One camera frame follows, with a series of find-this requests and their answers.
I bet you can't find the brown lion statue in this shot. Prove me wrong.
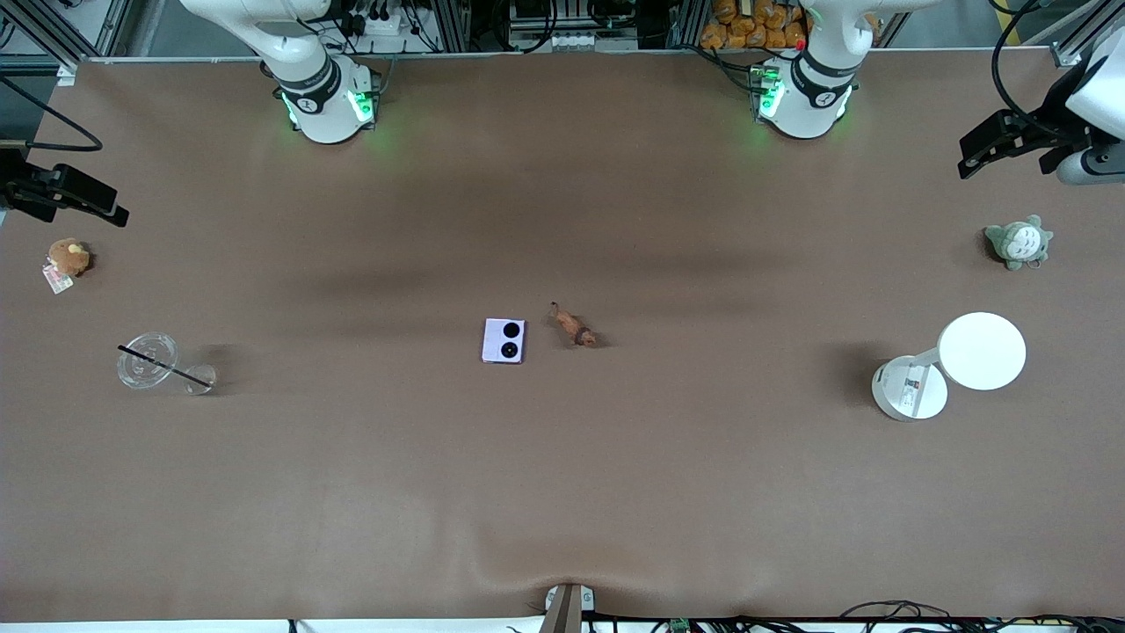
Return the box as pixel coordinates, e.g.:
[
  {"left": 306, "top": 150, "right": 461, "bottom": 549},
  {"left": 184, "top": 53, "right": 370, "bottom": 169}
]
[{"left": 549, "top": 301, "right": 599, "bottom": 348}]

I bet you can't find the clear plastic cup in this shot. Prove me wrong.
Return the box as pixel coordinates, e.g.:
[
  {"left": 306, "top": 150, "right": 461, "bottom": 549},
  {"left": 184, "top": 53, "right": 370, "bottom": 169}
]
[{"left": 117, "top": 331, "right": 217, "bottom": 396}]

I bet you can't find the grey Totoro plush toy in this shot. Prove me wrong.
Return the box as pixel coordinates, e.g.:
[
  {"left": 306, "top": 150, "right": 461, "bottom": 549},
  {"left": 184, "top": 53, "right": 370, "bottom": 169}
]
[{"left": 983, "top": 215, "right": 1054, "bottom": 272}]

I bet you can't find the aluminium frame profile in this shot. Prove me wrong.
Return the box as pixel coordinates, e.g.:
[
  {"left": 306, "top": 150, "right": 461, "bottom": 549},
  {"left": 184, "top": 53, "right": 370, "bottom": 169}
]
[
  {"left": 1022, "top": 0, "right": 1110, "bottom": 69},
  {"left": 0, "top": 0, "right": 133, "bottom": 69}
]

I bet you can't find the lilac flip phone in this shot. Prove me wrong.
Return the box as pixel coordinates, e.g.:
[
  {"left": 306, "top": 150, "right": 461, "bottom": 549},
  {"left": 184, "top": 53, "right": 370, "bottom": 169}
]
[{"left": 481, "top": 317, "right": 526, "bottom": 365}]

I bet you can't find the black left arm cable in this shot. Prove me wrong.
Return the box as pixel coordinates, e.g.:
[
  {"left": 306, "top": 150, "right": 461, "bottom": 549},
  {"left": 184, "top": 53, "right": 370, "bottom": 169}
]
[{"left": 991, "top": 0, "right": 1060, "bottom": 120}]

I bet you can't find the brown plush toy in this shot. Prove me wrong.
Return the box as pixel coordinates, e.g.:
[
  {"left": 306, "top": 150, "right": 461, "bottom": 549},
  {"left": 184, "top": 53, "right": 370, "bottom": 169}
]
[{"left": 47, "top": 238, "right": 92, "bottom": 278}]

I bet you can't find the black drinking straw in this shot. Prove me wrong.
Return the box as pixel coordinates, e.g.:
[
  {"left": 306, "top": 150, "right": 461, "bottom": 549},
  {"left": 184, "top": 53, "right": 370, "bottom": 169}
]
[{"left": 118, "top": 345, "right": 213, "bottom": 389}]

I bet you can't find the black floor cable bundle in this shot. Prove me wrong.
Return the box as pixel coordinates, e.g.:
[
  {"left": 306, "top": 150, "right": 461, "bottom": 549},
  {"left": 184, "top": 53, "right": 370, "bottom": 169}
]
[{"left": 738, "top": 600, "right": 1125, "bottom": 633}]

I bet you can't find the orange plush toy pile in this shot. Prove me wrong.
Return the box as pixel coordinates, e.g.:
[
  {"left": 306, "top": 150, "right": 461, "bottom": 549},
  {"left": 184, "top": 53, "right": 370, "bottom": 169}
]
[{"left": 700, "top": 0, "right": 809, "bottom": 50}]

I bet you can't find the white desk lamp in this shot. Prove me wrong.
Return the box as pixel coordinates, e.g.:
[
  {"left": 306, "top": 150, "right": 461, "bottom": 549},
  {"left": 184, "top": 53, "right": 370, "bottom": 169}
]
[{"left": 871, "top": 312, "right": 1027, "bottom": 422}]

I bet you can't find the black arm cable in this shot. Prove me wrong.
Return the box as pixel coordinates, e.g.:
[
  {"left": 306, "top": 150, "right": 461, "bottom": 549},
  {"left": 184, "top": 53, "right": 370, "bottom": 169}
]
[
  {"left": 0, "top": 75, "right": 105, "bottom": 153},
  {"left": 991, "top": 0, "right": 1060, "bottom": 120}
]

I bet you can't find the white power strip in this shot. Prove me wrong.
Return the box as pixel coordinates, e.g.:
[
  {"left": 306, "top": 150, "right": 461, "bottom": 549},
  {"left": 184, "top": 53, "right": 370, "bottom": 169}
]
[{"left": 350, "top": 7, "right": 407, "bottom": 38}]

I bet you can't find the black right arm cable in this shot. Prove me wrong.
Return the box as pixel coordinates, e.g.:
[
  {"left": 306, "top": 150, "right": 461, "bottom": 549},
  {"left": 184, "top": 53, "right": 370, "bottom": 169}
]
[{"left": 0, "top": 75, "right": 105, "bottom": 153}]

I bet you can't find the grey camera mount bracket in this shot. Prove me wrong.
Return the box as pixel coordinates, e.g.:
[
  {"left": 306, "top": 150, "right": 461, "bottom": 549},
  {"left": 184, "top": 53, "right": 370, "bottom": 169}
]
[{"left": 544, "top": 583, "right": 597, "bottom": 633}]

